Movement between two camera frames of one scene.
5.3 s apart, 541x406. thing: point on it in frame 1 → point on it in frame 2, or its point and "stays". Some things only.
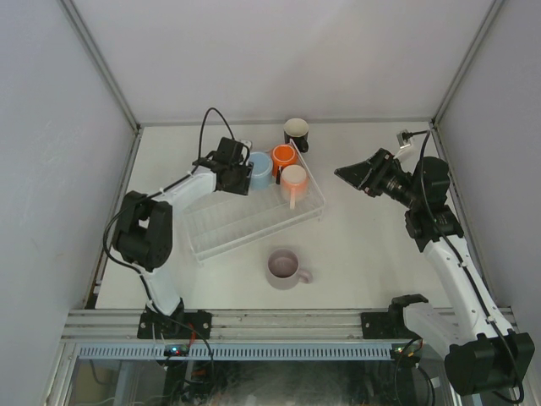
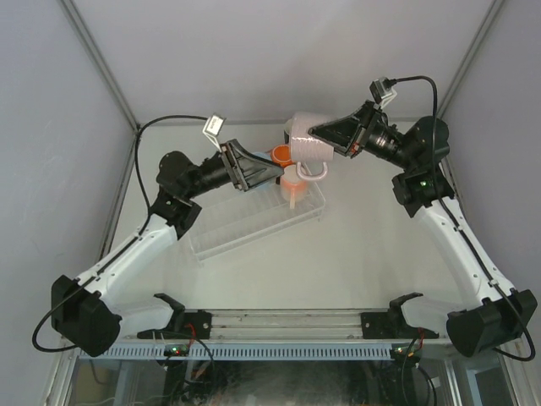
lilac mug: (283, 270) → (307, 148)
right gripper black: (376, 178) → (363, 131)
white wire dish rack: (220, 222) stays
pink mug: (294, 183) stays
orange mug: (282, 155) stays
